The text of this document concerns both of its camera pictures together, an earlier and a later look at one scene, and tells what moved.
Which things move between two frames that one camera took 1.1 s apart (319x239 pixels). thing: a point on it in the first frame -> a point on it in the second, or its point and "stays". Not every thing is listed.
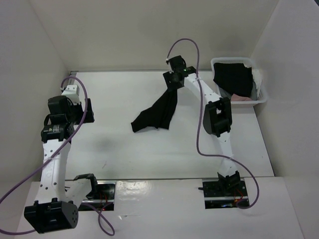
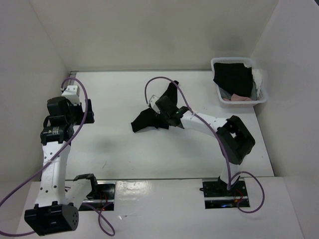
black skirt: x=160 y=115 stays
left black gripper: x=79 y=107 stays
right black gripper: x=167 y=76 -> x=160 y=112
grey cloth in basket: x=254 y=96 stays
